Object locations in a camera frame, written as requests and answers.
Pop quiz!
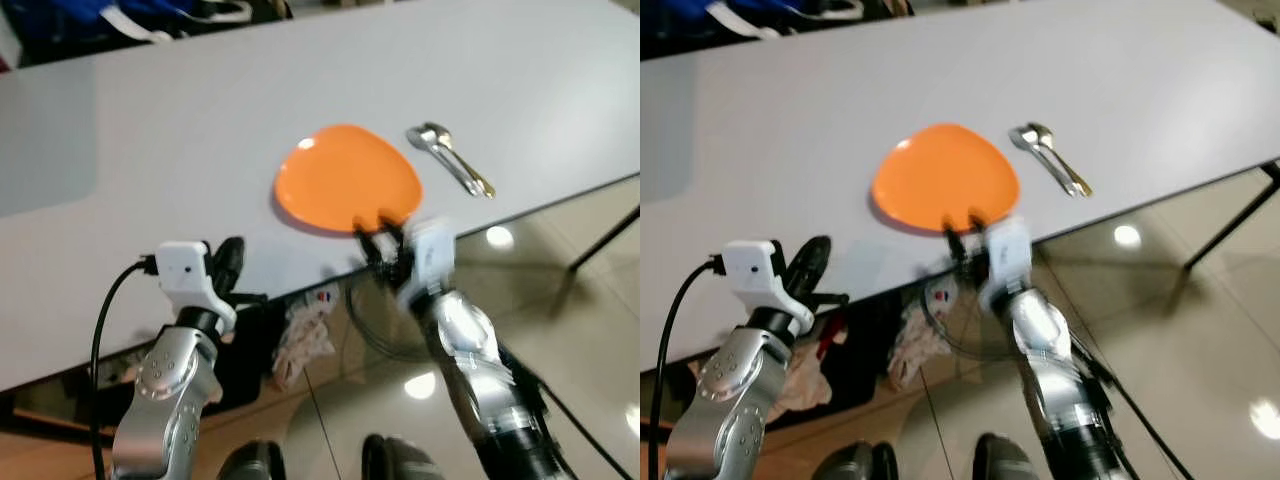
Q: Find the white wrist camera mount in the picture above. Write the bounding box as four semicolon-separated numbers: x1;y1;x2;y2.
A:
720;239;813;334
154;240;239;332
398;217;460;305
978;214;1035;313

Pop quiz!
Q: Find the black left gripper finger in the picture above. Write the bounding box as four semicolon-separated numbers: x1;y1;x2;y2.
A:
794;235;833;287
212;236;248;285

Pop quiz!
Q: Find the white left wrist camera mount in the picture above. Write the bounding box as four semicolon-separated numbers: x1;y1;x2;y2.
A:
720;239;813;334
154;240;239;332

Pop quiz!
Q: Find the gold metal spoon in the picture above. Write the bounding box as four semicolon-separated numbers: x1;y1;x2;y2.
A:
1027;121;1094;198
424;121;498;199

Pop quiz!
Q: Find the black table leg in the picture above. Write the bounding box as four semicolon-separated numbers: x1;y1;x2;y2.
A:
567;204;641;274
1184;160;1280;273

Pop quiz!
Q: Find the pale pink crumpled cloth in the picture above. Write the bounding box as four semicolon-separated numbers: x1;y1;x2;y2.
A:
884;282;959;393
271;288;339;392

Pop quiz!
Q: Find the dark left robot foot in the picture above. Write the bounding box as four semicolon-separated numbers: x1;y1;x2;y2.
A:
217;440;288;480
812;440;900;480

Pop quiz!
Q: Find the orange plastic plate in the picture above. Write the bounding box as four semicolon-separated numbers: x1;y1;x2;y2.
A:
870;122;1022;237
273;123;424;237

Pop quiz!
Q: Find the blue bag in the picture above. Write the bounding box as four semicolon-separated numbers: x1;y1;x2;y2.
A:
640;0;913;59
0;0;293;69

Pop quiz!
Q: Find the dark robot foot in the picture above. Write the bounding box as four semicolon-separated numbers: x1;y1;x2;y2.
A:
217;440;288;480
972;432;1043;480
812;440;900;480
361;433;443;480

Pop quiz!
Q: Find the dark right robot foot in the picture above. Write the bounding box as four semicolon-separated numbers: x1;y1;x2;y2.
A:
361;433;443;480
972;432;1043;480

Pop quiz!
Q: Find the silver metal spoon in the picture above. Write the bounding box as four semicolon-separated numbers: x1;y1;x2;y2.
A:
405;126;487;198
1008;126;1085;198

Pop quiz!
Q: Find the white bag strap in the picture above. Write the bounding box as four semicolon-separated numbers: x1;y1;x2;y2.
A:
98;0;254;46
714;0;867;42

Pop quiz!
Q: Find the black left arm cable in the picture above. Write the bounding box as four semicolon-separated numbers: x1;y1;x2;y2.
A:
89;256;161;480
647;256;725;480

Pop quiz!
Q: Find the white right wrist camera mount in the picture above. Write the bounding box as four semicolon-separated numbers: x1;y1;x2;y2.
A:
978;214;1035;313
398;217;460;305

